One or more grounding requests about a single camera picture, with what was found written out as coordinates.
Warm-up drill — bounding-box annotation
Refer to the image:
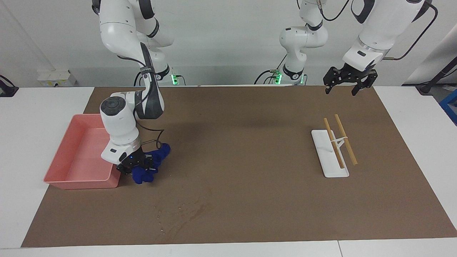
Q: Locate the black arm gripper cable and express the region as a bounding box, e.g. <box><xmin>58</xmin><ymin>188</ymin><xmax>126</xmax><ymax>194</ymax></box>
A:
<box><xmin>384</xmin><ymin>3</ymin><xmax>439</xmax><ymax>61</ymax></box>
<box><xmin>134</xmin><ymin>121</ymin><xmax>165</xmax><ymax>151</ymax></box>

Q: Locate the blue towel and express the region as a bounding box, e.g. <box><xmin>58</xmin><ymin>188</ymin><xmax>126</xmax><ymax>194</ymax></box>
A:
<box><xmin>132</xmin><ymin>143</ymin><xmax>171</xmax><ymax>185</ymax></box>

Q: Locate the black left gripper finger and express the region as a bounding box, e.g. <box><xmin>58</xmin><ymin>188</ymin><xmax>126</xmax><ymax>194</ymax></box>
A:
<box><xmin>323</xmin><ymin>67</ymin><xmax>345</xmax><ymax>95</ymax></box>
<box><xmin>352</xmin><ymin>71</ymin><xmax>378</xmax><ymax>96</ymax></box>

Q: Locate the white wall socket box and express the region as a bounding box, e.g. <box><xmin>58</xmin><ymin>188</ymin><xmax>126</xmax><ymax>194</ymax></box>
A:
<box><xmin>37</xmin><ymin>70</ymin><xmax>77</xmax><ymax>87</ymax></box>

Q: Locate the wooden dowel rod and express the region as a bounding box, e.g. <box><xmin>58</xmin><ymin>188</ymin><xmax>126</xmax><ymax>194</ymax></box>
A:
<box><xmin>334</xmin><ymin>114</ymin><xmax>358</xmax><ymax>166</ymax></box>
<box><xmin>324</xmin><ymin>118</ymin><xmax>345</xmax><ymax>169</ymax></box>

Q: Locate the black right arm base cable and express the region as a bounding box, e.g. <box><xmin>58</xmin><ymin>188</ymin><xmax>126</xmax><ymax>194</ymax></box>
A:
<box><xmin>134</xmin><ymin>69</ymin><xmax>149</xmax><ymax>86</ymax></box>

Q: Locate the black left arm gripper cable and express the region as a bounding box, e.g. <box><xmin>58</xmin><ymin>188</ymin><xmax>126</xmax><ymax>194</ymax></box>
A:
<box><xmin>384</xmin><ymin>3</ymin><xmax>439</xmax><ymax>61</ymax></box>

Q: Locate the white rectangular rack tray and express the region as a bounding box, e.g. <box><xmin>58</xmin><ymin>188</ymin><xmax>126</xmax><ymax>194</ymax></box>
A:
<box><xmin>311</xmin><ymin>129</ymin><xmax>350</xmax><ymax>178</ymax></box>

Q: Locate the black clamp mount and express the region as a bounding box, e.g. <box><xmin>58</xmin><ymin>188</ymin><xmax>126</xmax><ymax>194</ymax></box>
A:
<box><xmin>0</xmin><ymin>75</ymin><xmax>19</xmax><ymax>97</ymax></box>

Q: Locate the black left arm base cable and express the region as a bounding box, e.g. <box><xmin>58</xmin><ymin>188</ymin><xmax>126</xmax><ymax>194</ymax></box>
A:
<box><xmin>254</xmin><ymin>54</ymin><xmax>288</xmax><ymax>85</ymax></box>

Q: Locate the pink plastic bin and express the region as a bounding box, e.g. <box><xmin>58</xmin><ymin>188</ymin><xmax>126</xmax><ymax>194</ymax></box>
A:
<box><xmin>43</xmin><ymin>113</ymin><xmax>122</xmax><ymax>190</ymax></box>

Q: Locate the black arm base cable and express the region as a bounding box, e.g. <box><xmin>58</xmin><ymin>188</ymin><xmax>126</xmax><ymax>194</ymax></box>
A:
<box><xmin>254</xmin><ymin>54</ymin><xmax>288</xmax><ymax>85</ymax></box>
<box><xmin>134</xmin><ymin>69</ymin><xmax>149</xmax><ymax>86</ymax></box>

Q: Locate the brown table mat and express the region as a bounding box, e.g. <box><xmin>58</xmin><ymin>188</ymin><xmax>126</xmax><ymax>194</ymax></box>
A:
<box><xmin>21</xmin><ymin>86</ymin><xmax>457</xmax><ymax>248</ymax></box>

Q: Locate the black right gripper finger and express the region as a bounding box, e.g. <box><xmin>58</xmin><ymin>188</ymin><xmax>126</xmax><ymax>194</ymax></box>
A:
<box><xmin>144</xmin><ymin>157</ymin><xmax>160</xmax><ymax>174</ymax></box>

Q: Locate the spilled water puddle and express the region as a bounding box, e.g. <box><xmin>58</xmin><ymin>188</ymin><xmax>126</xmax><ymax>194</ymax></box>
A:
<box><xmin>154</xmin><ymin>198</ymin><xmax>211</xmax><ymax>234</ymax></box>

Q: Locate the black stand leg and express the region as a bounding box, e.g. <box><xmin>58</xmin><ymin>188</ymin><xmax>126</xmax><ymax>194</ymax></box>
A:
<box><xmin>416</xmin><ymin>59</ymin><xmax>457</xmax><ymax>95</ymax></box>

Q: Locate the black right arm gripper cable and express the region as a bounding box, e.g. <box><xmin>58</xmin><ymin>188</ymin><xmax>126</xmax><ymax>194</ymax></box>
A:
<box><xmin>134</xmin><ymin>121</ymin><xmax>165</xmax><ymax>151</ymax></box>

